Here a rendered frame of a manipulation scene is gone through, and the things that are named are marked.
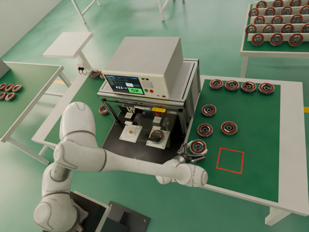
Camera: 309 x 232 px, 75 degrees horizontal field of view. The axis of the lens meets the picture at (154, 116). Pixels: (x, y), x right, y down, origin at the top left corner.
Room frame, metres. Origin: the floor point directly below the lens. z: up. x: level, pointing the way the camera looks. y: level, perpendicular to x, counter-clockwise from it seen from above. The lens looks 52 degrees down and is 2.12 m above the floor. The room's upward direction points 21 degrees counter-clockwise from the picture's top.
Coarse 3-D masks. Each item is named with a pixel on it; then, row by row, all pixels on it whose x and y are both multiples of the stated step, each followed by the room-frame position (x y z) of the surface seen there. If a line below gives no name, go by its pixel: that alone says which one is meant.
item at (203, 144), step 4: (196, 140) 0.67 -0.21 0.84; (200, 140) 0.66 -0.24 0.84; (192, 144) 0.65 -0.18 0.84; (196, 144) 0.65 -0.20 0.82; (200, 144) 0.64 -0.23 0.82; (204, 144) 0.62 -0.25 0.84; (192, 148) 0.62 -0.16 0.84; (196, 148) 0.62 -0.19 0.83; (200, 148) 0.61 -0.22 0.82; (204, 148) 0.59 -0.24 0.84; (192, 152) 0.60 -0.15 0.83; (196, 152) 0.58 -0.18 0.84; (200, 152) 0.57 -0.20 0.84
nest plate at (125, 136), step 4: (124, 128) 1.05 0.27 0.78; (128, 128) 1.03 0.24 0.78; (132, 128) 1.01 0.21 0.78; (124, 132) 1.01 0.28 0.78; (128, 132) 0.99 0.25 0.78; (132, 132) 0.98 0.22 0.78; (120, 136) 0.98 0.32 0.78; (124, 136) 0.97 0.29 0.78; (128, 136) 0.95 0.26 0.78; (132, 136) 0.94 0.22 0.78; (128, 140) 0.92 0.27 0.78; (132, 140) 0.90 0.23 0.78; (136, 140) 0.89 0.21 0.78
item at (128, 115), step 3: (135, 108) 1.11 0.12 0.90; (138, 108) 1.10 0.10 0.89; (132, 111) 1.09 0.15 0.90; (135, 111) 1.08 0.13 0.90; (126, 114) 1.06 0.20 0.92; (129, 114) 1.05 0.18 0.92; (132, 114) 1.04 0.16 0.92; (135, 114) 1.05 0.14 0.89; (126, 117) 1.03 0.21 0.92; (129, 117) 1.02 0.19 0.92; (132, 117) 1.02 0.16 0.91; (126, 120) 1.03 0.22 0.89; (129, 120) 1.01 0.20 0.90; (132, 120) 1.00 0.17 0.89; (126, 123) 1.01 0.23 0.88; (129, 123) 1.00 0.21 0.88
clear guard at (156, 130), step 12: (144, 108) 0.93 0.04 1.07; (168, 108) 0.85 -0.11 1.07; (144, 120) 0.83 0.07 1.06; (156, 120) 0.79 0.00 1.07; (168, 120) 0.76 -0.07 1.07; (144, 132) 0.75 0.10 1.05; (156, 132) 0.70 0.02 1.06; (168, 132) 0.67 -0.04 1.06; (156, 144) 0.66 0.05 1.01; (168, 144) 0.62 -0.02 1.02
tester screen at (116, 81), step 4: (108, 76) 1.11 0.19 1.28; (112, 76) 1.09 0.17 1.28; (116, 76) 1.07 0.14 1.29; (108, 80) 1.12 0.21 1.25; (112, 80) 1.10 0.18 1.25; (116, 80) 1.08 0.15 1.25; (120, 80) 1.06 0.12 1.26; (124, 80) 1.05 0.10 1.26; (128, 80) 1.03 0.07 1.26; (132, 80) 1.01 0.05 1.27; (136, 80) 0.99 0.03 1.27; (112, 84) 1.12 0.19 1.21; (116, 84) 1.09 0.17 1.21; (120, 84) 1.07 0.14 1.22; (124, 84) 1.06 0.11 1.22; (112, 88) 1.13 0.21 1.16; (116, 88) 1.11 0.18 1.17; (124, 88) 1.06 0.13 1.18; (140, 88) 0.99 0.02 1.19; (128, 92) 1.05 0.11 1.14
